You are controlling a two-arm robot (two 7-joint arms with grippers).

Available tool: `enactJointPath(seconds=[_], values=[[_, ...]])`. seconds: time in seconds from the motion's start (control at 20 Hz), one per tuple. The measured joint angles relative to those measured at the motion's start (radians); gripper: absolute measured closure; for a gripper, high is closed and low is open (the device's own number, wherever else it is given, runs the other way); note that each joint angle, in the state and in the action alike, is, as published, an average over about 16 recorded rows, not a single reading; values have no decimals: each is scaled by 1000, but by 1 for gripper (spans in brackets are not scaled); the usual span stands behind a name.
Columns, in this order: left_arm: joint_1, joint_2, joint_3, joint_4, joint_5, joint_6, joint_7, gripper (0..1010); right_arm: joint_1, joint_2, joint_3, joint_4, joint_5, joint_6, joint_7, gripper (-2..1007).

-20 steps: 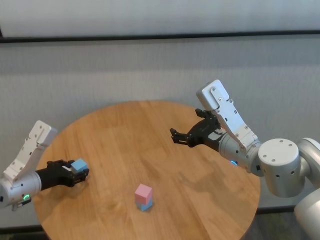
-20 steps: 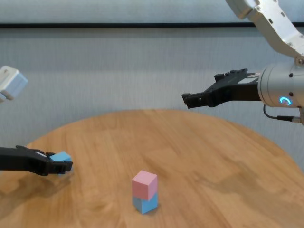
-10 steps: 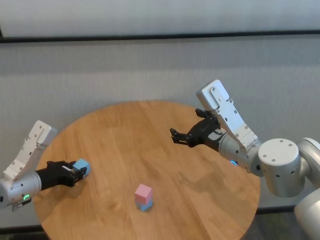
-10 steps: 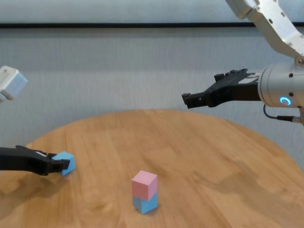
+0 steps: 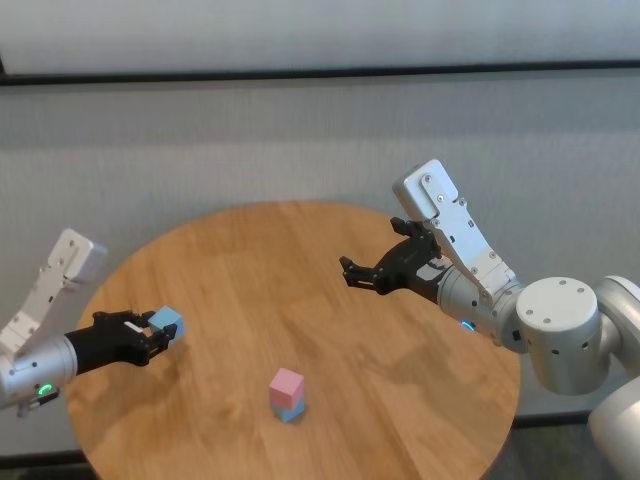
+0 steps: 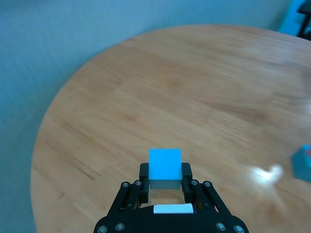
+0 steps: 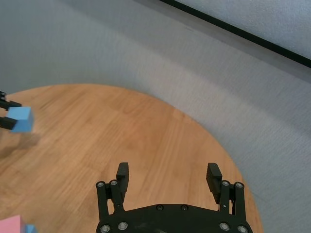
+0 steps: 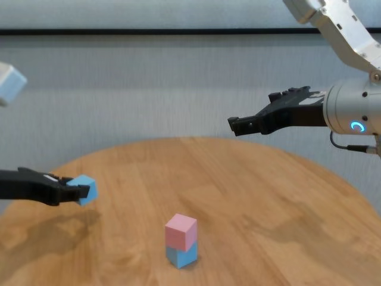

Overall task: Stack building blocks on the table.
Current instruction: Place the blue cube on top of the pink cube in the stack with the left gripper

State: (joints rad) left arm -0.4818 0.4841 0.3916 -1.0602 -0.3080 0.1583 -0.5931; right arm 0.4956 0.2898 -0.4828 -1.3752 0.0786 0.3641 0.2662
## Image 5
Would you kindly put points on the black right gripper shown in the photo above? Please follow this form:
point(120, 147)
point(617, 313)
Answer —
point(412, 267)

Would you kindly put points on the pink cube block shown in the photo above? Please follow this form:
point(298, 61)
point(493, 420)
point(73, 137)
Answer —
point(285, 387)

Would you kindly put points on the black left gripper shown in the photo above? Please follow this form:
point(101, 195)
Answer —
point(107, 342)

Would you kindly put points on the light blue cube block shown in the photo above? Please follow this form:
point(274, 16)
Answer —
point(292, 413)
point(167, 320)

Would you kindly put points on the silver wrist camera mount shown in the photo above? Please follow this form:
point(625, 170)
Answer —
point(450, 220)
point(70, 260)

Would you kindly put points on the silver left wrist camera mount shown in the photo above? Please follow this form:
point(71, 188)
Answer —
point(70, 260)

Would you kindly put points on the black wall rail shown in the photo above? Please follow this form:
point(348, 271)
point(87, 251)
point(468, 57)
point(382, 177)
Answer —
point(320, 75)

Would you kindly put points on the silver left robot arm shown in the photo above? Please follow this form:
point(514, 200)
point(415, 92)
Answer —
point(37, 370)

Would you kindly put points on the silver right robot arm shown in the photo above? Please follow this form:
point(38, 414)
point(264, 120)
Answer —
point(560, 340)

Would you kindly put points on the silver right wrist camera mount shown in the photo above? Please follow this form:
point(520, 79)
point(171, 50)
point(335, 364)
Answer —
point(450, 220)

